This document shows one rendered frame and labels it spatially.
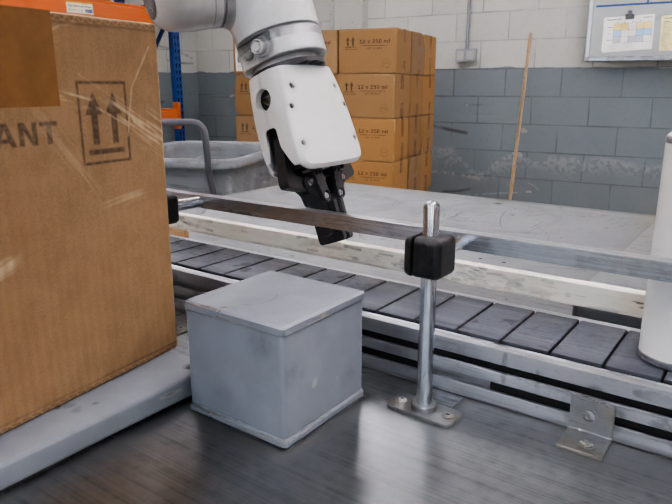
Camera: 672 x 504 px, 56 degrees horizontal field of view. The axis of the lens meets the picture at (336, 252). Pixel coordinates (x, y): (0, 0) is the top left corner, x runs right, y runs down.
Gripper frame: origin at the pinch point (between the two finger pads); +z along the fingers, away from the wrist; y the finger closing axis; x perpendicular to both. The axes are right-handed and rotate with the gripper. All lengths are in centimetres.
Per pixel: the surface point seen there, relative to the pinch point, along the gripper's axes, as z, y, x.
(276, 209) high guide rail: -2.6, -4.3, 2.7
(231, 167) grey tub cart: -32, 125, 138
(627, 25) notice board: -70, 411, 42
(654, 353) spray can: 15.3, -2.3, -26.5
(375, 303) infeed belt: 8.3, -2.6, -4.3
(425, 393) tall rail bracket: 14.4, -10.0, -11.9
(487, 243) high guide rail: 4.9, -4.3, -17.3
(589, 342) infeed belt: 14.6, -0.5, -21.6
